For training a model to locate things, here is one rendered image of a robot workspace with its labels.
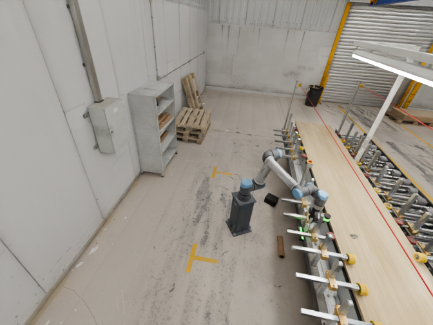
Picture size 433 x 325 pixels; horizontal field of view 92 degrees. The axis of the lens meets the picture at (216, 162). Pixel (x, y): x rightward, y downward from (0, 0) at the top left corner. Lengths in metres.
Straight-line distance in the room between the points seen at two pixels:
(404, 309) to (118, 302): 2.56
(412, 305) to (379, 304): 0.25
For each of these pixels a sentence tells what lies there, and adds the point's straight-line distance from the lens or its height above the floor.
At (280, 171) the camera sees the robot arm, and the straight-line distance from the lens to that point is 2.13.
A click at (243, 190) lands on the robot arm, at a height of 0.77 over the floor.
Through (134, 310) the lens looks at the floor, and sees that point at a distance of 2.81.
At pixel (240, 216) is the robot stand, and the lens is 2.98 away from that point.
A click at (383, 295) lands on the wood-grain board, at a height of 0.90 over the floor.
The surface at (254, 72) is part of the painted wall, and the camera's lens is 9.50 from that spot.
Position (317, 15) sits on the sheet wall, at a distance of 9.62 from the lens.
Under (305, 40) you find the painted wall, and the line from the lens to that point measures 9.56.
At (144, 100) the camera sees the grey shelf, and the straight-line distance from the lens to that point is 3.51.
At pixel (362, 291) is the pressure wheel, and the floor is 0.97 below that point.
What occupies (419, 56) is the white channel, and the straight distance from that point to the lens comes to 2.18.
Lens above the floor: 2.57
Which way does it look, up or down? 34 degrees down
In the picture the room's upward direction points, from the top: 4 degrees clockwise
